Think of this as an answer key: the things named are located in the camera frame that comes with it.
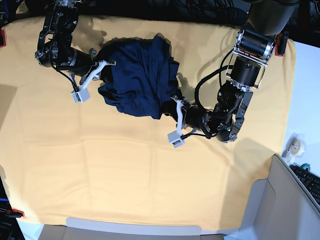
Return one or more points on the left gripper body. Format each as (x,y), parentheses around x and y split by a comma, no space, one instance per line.
(186,114)

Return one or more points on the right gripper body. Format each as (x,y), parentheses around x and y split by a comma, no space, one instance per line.
(96,71)

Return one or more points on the blue T-shirt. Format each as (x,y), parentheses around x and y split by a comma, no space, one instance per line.
(143,78)

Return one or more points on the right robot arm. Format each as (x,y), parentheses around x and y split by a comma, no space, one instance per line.
(54,47)

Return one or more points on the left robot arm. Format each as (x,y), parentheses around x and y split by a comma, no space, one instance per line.
(261,37)

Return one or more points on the yellow table cloth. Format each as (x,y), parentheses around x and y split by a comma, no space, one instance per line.
(60,159)

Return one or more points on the red clamp left edge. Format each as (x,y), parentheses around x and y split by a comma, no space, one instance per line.
(2,39)

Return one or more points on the red clamp edge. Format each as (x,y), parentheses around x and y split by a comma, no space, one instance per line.
(281,43)
(2,39)

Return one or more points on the tape roll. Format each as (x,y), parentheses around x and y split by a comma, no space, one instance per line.
(295,147)

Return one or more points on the red clamp right edge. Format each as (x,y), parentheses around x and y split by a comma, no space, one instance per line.
(281,43)

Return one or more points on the cardboard box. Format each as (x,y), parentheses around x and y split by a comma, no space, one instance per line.
(278,208)

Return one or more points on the black keyboard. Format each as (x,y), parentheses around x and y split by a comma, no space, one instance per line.
(308,179)

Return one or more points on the red black tool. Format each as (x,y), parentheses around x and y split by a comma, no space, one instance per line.
(14,213)

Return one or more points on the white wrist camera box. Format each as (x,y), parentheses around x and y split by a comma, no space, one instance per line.
(81,96)
(175,139)

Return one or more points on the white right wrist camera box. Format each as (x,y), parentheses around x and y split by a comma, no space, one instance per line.
(81,96)

